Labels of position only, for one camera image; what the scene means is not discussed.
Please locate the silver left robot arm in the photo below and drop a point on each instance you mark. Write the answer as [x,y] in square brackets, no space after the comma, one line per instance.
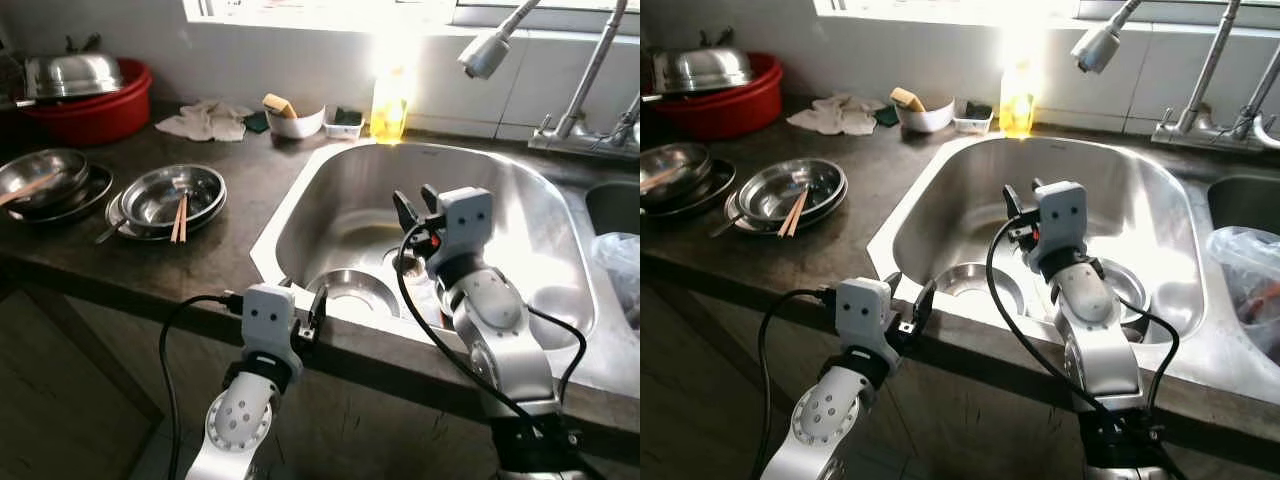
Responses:
[825,415]
[240,420]

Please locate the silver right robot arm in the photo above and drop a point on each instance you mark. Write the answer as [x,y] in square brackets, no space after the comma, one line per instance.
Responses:
[1095,320]
[500,330]

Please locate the stainless steel kitchen sink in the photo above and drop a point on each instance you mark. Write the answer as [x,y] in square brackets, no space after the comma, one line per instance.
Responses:
[340,215]
[960,215]

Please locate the yellow dish soap bottle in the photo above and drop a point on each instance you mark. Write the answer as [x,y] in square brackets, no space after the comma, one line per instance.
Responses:
[1017,112]
[388,115]

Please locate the wide steel plate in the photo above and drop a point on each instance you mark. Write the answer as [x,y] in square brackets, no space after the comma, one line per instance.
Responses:
[212,224]
[835,218]

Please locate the small white dish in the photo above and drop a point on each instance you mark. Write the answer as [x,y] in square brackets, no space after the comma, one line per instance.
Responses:
[972,126]
[345,130]

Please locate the wooden chopstick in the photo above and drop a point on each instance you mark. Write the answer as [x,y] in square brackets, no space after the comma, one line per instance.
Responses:
[658,185]
[25,193]
[788,216]
[183,220]
[662,180]
[176,220]
[796,214]
[30,187]

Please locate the white ceramic bowl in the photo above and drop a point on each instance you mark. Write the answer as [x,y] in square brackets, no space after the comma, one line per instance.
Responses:
[930,118]
[300,125]

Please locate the yellow sponge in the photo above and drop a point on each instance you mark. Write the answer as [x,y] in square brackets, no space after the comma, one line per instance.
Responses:
[280,105]
[908,99]

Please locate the wide shallow steel dish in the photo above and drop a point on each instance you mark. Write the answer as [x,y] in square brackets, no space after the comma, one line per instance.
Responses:
[772,190]
[150,200]

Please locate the chrome sink faucet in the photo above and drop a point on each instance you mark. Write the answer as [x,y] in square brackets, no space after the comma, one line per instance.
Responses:
[570,135]
[1195,128]

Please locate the grey faucet spray head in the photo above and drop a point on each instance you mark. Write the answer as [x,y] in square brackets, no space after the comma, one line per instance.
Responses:
[1095,45]
[485,52]

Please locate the green scrub pad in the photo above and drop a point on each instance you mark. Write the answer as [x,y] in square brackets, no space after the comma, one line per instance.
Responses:
[885,116]
[256,122]

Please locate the crumpled white cloth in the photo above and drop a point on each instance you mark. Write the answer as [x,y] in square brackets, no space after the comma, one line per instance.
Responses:
[205,122]
[835,115]

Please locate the steel spoon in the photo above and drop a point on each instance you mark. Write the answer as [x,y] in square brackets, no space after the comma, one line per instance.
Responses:
[110,233]
[722,228]

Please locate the clear plastic bag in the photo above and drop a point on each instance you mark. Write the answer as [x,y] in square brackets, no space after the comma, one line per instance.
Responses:
[1240,265]
[618,270]

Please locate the large red plastic basin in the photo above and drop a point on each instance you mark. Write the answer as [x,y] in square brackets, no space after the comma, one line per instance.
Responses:
[95,122]
[730,115]

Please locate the domed steel pot lid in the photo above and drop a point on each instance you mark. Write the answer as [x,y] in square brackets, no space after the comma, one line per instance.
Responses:
[700,68]
[72,75]

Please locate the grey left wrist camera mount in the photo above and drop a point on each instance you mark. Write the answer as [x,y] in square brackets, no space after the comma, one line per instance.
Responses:
[862,320]
[268,330]

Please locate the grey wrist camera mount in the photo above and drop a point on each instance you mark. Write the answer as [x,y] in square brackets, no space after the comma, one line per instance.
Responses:
[465,225]
[1060,218]
[862,320]
[268,330]

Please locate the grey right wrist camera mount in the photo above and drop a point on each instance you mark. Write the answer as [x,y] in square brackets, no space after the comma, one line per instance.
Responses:
[465,225]
[1060,218]

